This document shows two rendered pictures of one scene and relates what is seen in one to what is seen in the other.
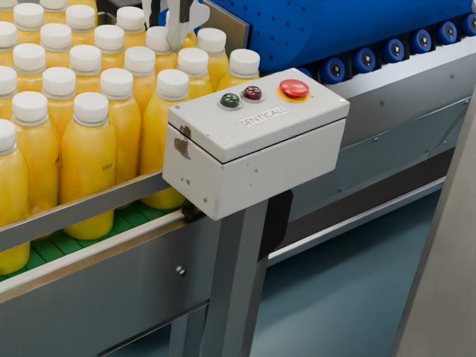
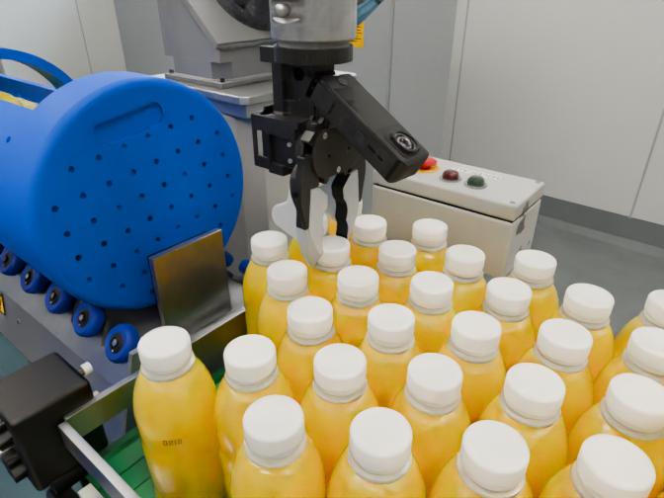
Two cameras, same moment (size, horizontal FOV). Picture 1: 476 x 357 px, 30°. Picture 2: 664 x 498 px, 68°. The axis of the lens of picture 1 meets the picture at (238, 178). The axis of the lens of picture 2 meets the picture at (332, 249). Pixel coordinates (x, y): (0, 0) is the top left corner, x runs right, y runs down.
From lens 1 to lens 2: 1.29 m
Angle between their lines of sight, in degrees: 78
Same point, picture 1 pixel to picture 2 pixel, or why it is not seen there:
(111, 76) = (472, 255)
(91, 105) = (544, 257)
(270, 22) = (196, 221)
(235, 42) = (215, 257)
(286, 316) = not seen: outside the picture
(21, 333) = not seen: hidden behind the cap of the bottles
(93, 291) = not seen: hidden behind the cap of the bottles
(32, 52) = (480, 320)
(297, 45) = (231, 214)
